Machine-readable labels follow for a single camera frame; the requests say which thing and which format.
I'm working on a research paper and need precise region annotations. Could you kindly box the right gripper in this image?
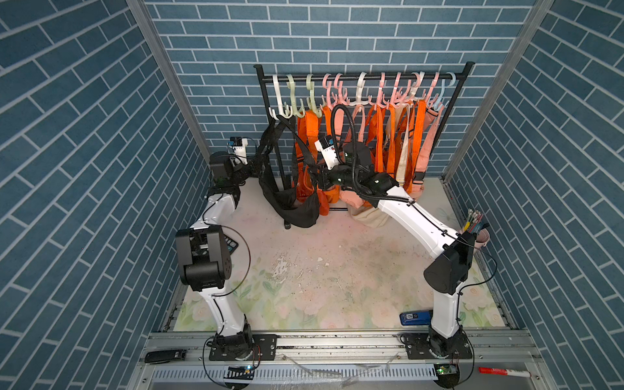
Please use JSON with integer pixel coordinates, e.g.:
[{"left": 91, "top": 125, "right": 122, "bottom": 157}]
[{"left": 308, "top": 163, "right": 360, "bottom": 193}]

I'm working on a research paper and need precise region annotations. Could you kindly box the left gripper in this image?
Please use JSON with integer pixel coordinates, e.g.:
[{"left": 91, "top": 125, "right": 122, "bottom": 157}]
[{"left": 227, "top": 154, "right": 265, "bottom": 188}]

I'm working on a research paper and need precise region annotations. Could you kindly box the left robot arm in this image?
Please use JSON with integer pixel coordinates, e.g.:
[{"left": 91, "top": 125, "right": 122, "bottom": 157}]
[{"left": 175, "top": 152, "right": 261, "bottom": 362}]

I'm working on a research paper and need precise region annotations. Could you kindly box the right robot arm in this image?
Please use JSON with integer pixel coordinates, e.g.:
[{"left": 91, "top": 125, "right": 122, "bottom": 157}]
[{"left": 295, "top": 136, "right": 477, "bottom": 358}]

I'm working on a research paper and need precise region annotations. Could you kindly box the pink sling bag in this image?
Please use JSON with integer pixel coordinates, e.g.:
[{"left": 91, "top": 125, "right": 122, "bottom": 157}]
[{"left": 318, "top": 103, "right": 375, "bottom": 209}]

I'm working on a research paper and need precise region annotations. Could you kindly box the front orange sling bag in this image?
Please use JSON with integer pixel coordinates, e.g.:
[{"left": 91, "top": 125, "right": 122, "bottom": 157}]
[{"left": 295, "top": 110, "right": 340, "bottom": 216}]

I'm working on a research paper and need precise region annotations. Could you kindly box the orange sling bag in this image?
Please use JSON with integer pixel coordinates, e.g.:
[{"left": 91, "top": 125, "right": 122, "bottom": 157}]
[
  {"left": 364, "top": 99, "right": 440, "bottom": 200},
  {"left": 295, "top": 110, "right": 340, "bottom": 216}
]

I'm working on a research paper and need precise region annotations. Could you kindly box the beige sling bag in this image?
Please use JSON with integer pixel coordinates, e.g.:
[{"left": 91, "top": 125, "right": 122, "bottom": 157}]
[{"left": 340, "top": 106, "right": 419, "bottom": 228}]

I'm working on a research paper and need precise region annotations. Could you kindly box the rear orange sling bag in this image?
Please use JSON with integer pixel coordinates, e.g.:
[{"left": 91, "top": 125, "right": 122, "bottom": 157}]
[{"left": 364, "top": 99, "right": 440, "bottom": 200}]

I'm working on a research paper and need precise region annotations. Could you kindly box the white plastic hook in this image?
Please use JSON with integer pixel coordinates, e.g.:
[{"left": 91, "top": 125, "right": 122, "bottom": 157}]
[{"left": 268, "top": 75, "right": 290, "bottom": 120}]

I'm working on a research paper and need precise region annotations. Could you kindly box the black calculator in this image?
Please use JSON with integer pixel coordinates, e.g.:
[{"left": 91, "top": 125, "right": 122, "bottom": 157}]
[{"left": 224, "top": 235, "right": 239, "bottom": 254}]

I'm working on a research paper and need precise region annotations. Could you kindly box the black clothes rack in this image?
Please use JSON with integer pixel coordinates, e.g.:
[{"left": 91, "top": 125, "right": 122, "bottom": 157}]
[{"left": 253, "top": 61, "right": 476, "bottom": 230}]

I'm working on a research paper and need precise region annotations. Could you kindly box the pink pen cup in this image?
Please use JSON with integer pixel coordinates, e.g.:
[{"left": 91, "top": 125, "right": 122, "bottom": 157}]
[{"left": 460, "top": 209, "right": 490, "bottom": 248}]

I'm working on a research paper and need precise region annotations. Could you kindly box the blue black stapler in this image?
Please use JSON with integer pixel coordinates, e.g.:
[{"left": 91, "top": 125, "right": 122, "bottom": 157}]
[{"left": 399, "top": 310, "right": 433, "bottom": 327}]

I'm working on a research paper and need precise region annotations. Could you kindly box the black remote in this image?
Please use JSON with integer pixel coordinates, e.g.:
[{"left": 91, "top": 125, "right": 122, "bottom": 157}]
[{"left": 144, "top": 349, "right": 187, "bottom": 364}]

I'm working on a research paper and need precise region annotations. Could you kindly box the red white marker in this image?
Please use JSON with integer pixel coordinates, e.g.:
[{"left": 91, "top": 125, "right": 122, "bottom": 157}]
[{"left": 479, "top": 367, "right": 531, "bottom": 378}]

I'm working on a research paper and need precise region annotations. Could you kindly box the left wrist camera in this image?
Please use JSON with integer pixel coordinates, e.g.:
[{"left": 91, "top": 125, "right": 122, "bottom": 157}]
[{"left": 229, "top": 136, "right": 249, "bottom": 164}]

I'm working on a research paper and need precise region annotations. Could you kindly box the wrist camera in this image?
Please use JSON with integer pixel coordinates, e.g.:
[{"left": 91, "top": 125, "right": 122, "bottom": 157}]
[
  {"left": 229, "top": 136, "right": 249, "bottom": 164},
  {"left": 315, "top": 135, "right": 340, "bottom": 170}
]

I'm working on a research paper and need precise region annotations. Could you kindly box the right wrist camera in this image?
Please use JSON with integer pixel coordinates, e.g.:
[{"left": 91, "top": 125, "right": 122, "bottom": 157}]
[{"left": 315, "top": 135, "right": 340, "bottom": 170}]

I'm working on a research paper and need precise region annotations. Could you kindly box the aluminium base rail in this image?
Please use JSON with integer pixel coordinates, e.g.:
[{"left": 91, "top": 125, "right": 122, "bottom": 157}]
[{"left": 128, "top": 328, "right": 556, "bottom": 389}]

